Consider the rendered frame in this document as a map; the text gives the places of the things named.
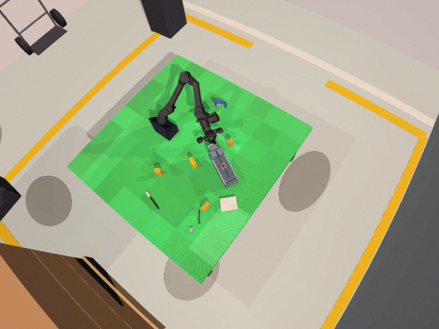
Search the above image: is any beige flat rectangular block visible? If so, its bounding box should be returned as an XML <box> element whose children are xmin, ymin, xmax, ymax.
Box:
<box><xmin>219</xmin><ymin>197</ymin><xmax>238</xmax><ymax>212</ymax></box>

